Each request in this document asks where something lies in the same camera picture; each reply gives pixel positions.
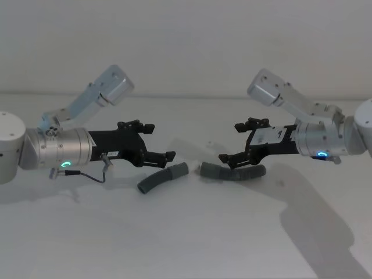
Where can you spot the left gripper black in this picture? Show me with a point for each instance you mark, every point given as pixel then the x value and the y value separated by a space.
pixel 116 143

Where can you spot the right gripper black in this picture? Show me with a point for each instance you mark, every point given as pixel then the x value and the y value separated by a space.
pixel 276 148

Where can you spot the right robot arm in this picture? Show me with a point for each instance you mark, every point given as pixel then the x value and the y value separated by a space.
pixel 316 139

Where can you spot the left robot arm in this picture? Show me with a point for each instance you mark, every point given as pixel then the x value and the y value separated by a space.
pixel 67 143

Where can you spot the white plastic connector piece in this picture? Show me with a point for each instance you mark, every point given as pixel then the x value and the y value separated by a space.
pixel 189 149

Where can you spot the white table cloth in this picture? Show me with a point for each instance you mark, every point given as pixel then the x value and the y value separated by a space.
pixel 186 232

